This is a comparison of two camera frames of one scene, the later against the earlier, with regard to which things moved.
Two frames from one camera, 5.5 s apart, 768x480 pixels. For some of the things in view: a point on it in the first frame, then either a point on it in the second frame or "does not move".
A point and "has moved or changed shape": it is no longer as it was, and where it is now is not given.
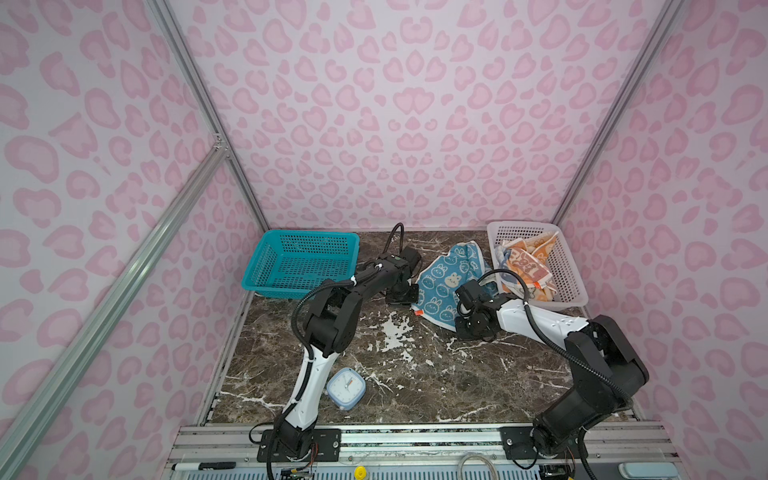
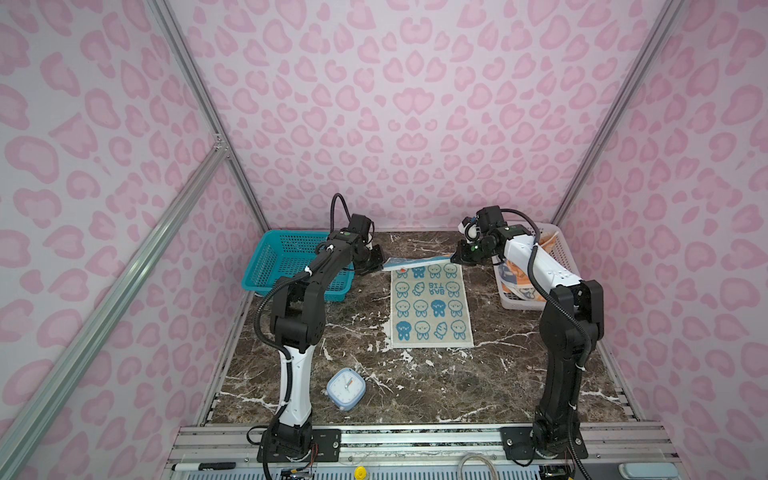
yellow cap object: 360,472 does not move
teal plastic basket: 290,263 does not move
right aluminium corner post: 629,88 does not move
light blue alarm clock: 346,388 does not move
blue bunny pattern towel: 441,277 has moved or changed shape
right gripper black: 463,335 to 464,255
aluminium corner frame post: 164,17 does not move
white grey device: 648,470 does not move
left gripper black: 414,295 to 378,258
